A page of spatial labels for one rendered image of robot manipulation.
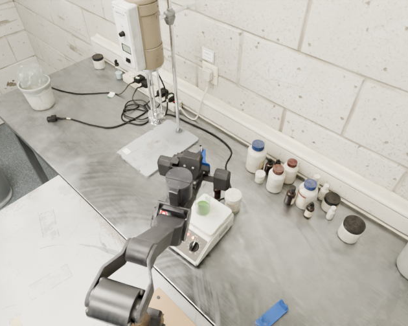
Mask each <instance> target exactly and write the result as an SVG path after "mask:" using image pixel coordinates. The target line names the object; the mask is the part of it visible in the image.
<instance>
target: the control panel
mask: <svg viewBox="0 0 408 326"><path fill-rule="evenodd" d="M188 233H189V235H188V236H187V238H186V240H185V242H183V241H182V243H181V245H179V246H175V247H176V248H177V249H178V250H180V251H181V252H182V253H184V254H185V255H186V256H188V257H189V258H190V259H191V260H193V261H194V262H196V261H197V259H198V257H199V256H200V254H201V253H202V251H203V249H204V248H205V246H206V245H207V243H208V242H207V241H206V240H204V239H203V238H202V237H200V236H199V235H198V234H196V233H195V232H193V231H192V230H191V229H188ZM192 237H194V239H192ZM192 241H196V242H197V243H198V244H199V249H198V250H197V251H196V252H192V251H189V244H190V243H191V242H192Z"/></svg>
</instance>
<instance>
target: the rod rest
mask: <svg viewBox="0 0 408 326"><path fill-rule="evenodd" d="M288 310H289V309H288V305H287V304H285V303H284V302H283V300H282V299H280V300H279V301H278V302H277V303H276V304H274V305H273V306H272V307H271V308H270V309H269V310H268V311H267V312H265V313H264V314H263V315H262V316H261V317H259V318H258V319H257V320H256V321H255V323H256V324H257V326H272V324H274V323H275V322H276V321H277V320H278V319H279V318H281V317H282V316H283V315H284V314H285V313H286V312H287V311H288Z"/></svg>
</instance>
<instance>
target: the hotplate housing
mask: <svg viewBox="0 0 408 326"><path fill-rule="evenodd" d="M233 219H234V214H233V213H231V214H230V216H229V217H228V218H227V219H226V220H225V222H224V223H223V224H222V225H221V226H220V227H219V228H218V229H217V230H216V232H215V233H214V234H213V235H212V236H209V235H207V234H205V233H204V232H202V231H201V230H200V229H198V228H196V227H195V226H194V225H193V224H191V223H190V225H189V229H191V230H192V231H193V232H195V233H196V234H198V235H199V236H200V237H202V238H203V239H204V240H206V241H207V242H208V243H207V245H206V246H205V248H204V249H203V251H202V253H201V254H200V256H199V257H198V259H197V261H196V262H194V261H193V260H191V259H190V258H189V257H188V256H186V255H185V254H184V253H182V252H181V251H180V250H178V249H177V248H176V247H174V246H170V247H171V248H172V249H174V250H175V251H176V252H177V253H179V254H180V255H182V256H183V257H184V258H185V259H187V260H188V261H190V262H191V263H192V264H193V265H195V266H198V265H199V264H200V262H201V261H202V260H203V259H204V257H205V256H206V255H207V254H208V253H209V252H210V251H211V249H212V248H213V247H214V245H215V244H216V243H217V242H218V241H219V240H220V239H221V237H222V236H223V235H224V234H225V233H226V231H227V230H228V229H229V228H230V227H231V226H232V224H233Z"/></svg>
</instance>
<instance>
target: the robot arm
mask: <svg viewBox="0 0 408 326"><path fill-rule="evenodd" d="M205 155H206V149H204V150H203V148H202V154H201V153H199V151H198V152H197V153H194V152H191V151H187V150H186V151H184V152H183V153H177V154H174V155H173V157H168V156H164V155H160V156H159V158H158V160H157V166H158V170H159V174H160V175H162V176H165V182H166V200H165V201H160V200H158V201H157V206H155V207H154V208H153V214H152V220H151V224H150V227H151V228H150V229H148V230H147V231H145V232H143V233H142V234H140V235H138V236H137V237H133V238H131V237H129V238H128V239H127V241H126V242H125V244H124V246H123V248H122V250H121V252H120V253H118V254H117V255H116V256H115V257H113V258H111V259H110V260H109V261H108V262H106V263H104V264H103V265H102V266H101V267H100V270H99V271H98V273H97V275H96V277H95V279H94V281H93V282H92V284H91V286H90V288H89V290H88V292H87V294H86V297H85V301H84V305H85V307H87V308H86V310H85V314H86V316H87V317H88V318H91V319H94V320H97V321H101V322H103V323H107V324H109V325H112V326H166V324H164V318H163V316H164V314H163V312H162V311H161V310H157V309H154V308H151V307H149V304H150V301H151V299H152V296H153V293H154V287H153V278H152V268H153V265H154V263H155V260H156V258H157V257H158V256H159V255H160V254H161V253H162V252H163V251H164V250H165V249H166V248H167V247H169V246H179V245H181V243H182V241H183V242H185V240H186V238H187V234H188V229H189V225H190V218H191V215H192V206H193V203H194V201H195V200H196V196H197V194H198V191H199V189H200V188H201V183H202V182H203V180H204V181H207V182H212V183H213V188H214V189H217V190H222V191H227V190H228V189H229V186H230V179H231V172H230V171H228V170H225V169H220V168H217V169H216V170H215V172H214V174H210V164H209V163H206V160H205ZM161 210H162V211H164V212H167V215H165V214H163V213H160V211H161ZM185 219H186V220H185ZM127 262H130V263H134V264H136V265H140V266H144V267H148V275H149V280H150V282H149V284H148V286H147V289H146V290H144V289H142V288H139V287H134V286H132V285H129V284H125V283H122V282H120V281H115V280H113V279H110V278H108V277H109V276H111V275H112V274H114V273H115V272H116V271H117V270H118V269H120V268H121V267H123V266H124V265H125V264H126V263H127Z"/></svg>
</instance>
